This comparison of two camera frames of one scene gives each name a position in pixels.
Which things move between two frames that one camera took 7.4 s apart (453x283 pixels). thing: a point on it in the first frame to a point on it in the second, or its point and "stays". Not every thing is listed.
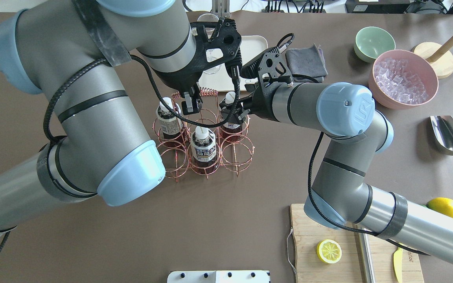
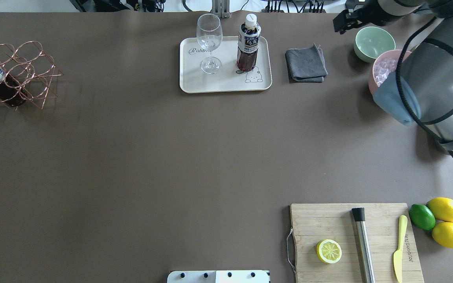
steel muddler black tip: (366, 265) stays
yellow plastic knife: (398, 261) stays
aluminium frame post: (221, 8) stays
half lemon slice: (329, 251) stays
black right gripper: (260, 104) to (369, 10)
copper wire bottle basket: (205, 140) to (29, 76)
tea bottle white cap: (231, 131) to (251, 20)
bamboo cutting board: (309, 234) stays
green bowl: (371, 42) stays
